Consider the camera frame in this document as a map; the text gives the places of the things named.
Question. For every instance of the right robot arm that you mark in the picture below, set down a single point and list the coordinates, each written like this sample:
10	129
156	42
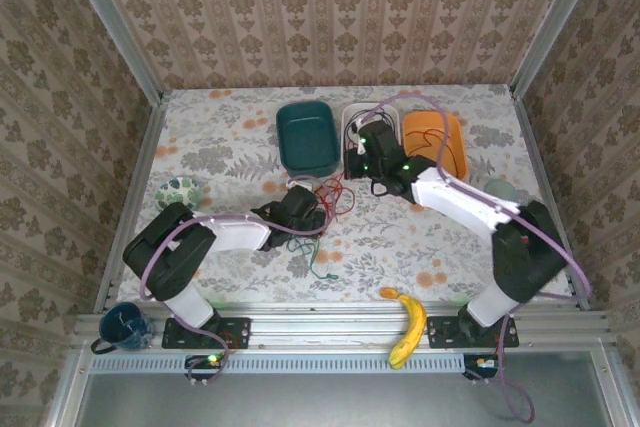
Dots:
460	197

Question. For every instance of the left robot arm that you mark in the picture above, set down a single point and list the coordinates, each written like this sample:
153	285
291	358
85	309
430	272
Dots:
235	232

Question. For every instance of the white plastic bin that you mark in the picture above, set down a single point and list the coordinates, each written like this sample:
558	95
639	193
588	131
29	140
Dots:
350	114

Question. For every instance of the orange plastic bin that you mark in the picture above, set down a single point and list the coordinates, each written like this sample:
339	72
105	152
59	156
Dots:
425	122

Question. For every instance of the teal plastic bin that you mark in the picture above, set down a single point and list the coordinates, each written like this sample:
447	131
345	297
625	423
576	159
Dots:
305	137

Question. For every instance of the floral tablecloth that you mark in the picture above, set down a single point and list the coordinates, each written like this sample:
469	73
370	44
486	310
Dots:
390	247

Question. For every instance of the aluminium front beam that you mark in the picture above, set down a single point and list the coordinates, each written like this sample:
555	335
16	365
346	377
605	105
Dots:
325	329

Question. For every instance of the green leaf patterned bowl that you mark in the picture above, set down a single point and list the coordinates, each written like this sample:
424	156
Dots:
177	192

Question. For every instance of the pale green bowl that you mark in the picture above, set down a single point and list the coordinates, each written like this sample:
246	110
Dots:
501	191

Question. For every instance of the yellow banana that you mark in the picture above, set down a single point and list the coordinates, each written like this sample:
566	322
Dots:
412	317

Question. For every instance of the small black controller box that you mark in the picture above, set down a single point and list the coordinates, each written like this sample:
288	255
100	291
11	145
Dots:
202	362
477	364

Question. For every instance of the dark blue mug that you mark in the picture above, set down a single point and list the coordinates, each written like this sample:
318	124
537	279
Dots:
125	327

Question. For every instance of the aluminium side rail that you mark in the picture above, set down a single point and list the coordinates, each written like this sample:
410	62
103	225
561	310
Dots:
130	197
545	182

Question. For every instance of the aluminium frame post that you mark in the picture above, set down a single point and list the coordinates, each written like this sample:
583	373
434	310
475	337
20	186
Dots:
555	22
115	27

